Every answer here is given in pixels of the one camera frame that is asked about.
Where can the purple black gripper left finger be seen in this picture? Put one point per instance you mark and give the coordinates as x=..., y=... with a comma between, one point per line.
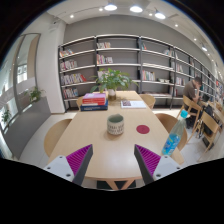
x=72, y=167

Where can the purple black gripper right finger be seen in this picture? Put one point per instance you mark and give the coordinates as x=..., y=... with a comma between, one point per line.
x=152, y=166

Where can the clear plastic water bottle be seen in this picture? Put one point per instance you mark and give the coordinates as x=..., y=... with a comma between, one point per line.
x=175, y=135

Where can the red round coaster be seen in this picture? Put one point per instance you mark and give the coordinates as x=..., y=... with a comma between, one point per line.
x=142, y=129

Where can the wooden chair left near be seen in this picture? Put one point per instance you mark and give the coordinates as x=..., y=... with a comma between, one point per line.
x=54, y=134

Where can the wooden chair right near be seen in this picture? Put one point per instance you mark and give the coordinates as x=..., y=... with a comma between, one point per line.
x=168, y=122

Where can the patterned ceramic mug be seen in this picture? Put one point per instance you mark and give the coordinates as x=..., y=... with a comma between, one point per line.
x=115, y=124

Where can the wooden chair left far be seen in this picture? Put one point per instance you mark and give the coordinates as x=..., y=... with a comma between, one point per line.
x=79, y=102

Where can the stack of books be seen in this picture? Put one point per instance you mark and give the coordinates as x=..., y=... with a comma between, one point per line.
x=94, y=101

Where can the open magazine on table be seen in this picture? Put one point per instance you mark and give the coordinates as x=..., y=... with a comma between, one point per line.
x=126, y=104

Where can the wooden chair behind person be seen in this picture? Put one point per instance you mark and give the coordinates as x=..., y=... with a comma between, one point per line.
x=191, y=107

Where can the potted plant by window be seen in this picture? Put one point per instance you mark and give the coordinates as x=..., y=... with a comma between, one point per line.
x=34, y=94

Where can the green potted plant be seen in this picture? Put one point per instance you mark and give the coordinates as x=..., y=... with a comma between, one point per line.
x=110, y=80

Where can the seated person in background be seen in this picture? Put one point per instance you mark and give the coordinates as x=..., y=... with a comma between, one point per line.
x=191, y=89

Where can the large grey bookshelf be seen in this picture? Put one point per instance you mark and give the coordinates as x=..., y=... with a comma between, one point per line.
x=156, y=68

